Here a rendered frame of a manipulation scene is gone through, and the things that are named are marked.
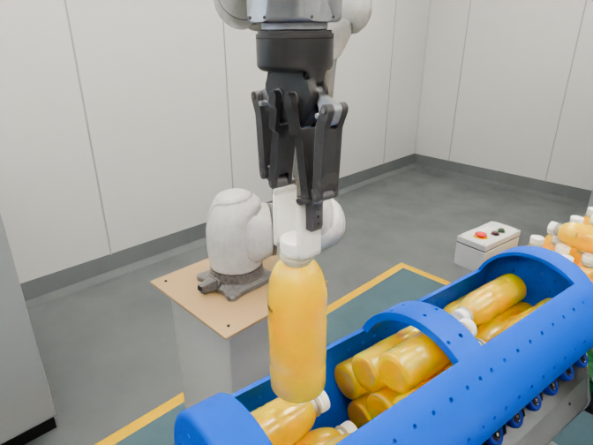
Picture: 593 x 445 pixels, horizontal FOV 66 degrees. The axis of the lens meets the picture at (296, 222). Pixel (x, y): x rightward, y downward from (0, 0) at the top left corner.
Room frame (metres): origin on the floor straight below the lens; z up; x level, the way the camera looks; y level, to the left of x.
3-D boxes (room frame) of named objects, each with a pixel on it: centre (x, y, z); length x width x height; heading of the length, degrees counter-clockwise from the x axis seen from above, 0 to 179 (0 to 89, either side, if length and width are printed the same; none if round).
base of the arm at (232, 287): (1.17, 0.19, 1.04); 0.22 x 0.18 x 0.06; 134
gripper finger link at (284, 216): (0.49, 0.01, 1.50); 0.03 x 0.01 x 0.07; 127
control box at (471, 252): (1.32, -0.62, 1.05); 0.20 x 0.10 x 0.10; 127
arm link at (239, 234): (1.19, 0.17, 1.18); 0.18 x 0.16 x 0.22; 102
